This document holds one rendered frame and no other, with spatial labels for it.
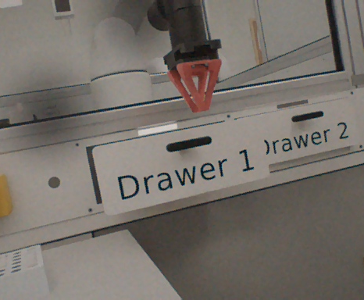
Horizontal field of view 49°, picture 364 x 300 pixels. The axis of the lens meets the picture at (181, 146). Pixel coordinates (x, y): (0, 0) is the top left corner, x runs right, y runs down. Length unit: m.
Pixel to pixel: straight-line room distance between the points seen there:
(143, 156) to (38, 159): 0.23
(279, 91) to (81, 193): 0.48
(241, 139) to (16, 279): 0.40
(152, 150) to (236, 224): 0.33
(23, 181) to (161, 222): 0.28
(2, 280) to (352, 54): 0.86
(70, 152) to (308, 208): 0.55
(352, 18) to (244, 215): 0.53
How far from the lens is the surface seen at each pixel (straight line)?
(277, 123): 0.89
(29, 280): 0.55
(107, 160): 0.63
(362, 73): 1.05
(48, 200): 0.79
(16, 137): 0.80
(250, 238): 0.91
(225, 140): 0.68
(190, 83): 0.60
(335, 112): 0.97
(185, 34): 0.62
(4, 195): 0.75
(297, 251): 0.98
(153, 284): 0.49
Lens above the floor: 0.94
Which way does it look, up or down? 3 degrees down
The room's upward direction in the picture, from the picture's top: 11 degrees counter-clockwise
